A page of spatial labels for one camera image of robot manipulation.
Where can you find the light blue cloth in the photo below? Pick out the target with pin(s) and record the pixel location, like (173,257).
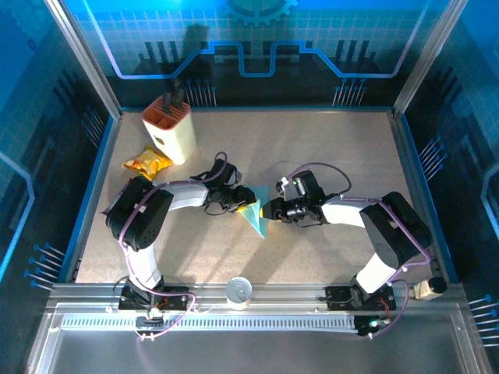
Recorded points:
(257,218)

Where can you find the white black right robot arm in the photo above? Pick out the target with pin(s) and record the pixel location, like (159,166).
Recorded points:
(343,212)

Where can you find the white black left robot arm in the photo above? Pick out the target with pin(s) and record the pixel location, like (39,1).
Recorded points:
(187,195)

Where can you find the cream knife block orange top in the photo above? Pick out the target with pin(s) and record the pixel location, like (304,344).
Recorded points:
(175,136)

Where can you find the silver drink can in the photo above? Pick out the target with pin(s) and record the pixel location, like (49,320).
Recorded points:
(238,290)

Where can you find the yellow snack bag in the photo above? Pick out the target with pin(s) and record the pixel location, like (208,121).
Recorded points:
(148,163)

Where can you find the grey metal shelf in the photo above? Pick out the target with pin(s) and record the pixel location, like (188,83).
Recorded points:
(253,354)

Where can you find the cream bottle black cap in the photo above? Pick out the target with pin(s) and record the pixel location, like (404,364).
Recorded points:
(425,290)

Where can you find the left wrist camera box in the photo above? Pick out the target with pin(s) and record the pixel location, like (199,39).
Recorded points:
(238,178)

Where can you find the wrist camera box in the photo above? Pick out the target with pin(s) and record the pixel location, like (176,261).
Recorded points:
(238,178)
(284,188)

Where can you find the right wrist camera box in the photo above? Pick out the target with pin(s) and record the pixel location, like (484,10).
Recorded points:
(284,188)

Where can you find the aluminium mounting rail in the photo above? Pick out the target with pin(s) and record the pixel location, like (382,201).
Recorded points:
(296,290)

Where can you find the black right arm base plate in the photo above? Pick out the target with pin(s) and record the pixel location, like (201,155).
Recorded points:
(337,298)

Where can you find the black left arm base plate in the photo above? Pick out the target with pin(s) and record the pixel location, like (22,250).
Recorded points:
(179,292)

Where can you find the aluminium frame post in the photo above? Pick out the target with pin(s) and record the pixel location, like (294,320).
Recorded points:
(85,58)
(428,58)

